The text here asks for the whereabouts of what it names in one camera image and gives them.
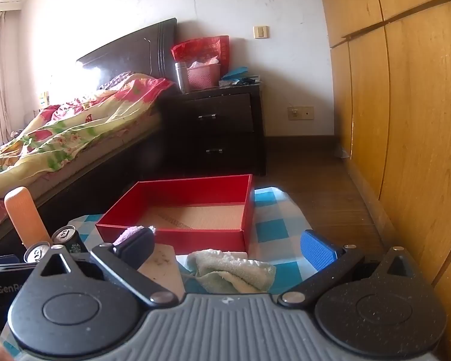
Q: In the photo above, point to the floral quilt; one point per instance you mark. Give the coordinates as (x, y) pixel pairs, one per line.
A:
(79, 128)

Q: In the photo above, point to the wooden wardrobe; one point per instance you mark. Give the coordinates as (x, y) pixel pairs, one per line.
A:
(417, 120)

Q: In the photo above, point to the dark green drink can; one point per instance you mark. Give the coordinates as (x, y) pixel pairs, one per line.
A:
(69, 238)

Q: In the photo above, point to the blue checkered tablecloth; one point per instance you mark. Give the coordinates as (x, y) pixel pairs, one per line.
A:
(274, 229)

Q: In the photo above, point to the dark wooden bed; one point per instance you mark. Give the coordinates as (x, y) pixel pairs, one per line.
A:
(135, 49)

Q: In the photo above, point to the steel thermos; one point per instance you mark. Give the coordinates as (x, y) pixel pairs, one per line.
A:
(181, 77)

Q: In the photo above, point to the dark wooden nightstand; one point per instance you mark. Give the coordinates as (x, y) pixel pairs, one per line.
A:
(225, 135)

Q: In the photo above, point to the blue drink can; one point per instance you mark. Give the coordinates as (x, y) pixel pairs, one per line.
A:
(35, 252)

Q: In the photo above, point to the orange ribbed cylinder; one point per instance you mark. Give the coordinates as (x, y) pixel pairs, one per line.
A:
(24, 218)

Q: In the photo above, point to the pink knit hat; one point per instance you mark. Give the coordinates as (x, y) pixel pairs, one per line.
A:
(129, 233)

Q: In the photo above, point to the beige light switch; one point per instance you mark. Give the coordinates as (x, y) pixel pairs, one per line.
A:
(261, 32)

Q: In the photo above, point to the red plastic bag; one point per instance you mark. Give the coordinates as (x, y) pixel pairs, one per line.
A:
(206, 47)

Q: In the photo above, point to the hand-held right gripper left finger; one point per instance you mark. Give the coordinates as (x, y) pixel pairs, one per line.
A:
(135, 246)

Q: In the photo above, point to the dark small clutter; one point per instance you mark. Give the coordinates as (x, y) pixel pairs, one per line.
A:
(251, 80)

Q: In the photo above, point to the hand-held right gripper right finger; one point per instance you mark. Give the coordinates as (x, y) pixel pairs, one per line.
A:
(317, 250)

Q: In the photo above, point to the patterned pillow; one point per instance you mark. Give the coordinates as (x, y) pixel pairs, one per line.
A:
(114, 79)

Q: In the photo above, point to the blue paper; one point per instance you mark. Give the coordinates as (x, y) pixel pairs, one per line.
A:
(235, 73)

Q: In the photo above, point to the red cardboard box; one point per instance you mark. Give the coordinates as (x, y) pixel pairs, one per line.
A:
(210, 238)

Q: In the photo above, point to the light green towel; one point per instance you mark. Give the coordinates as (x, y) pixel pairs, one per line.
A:
(229, 270)

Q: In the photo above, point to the beige curtain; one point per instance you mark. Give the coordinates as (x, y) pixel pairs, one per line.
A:
(0, 82)

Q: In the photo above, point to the pink plastic basket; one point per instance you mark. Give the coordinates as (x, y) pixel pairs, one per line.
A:
(205, 77)

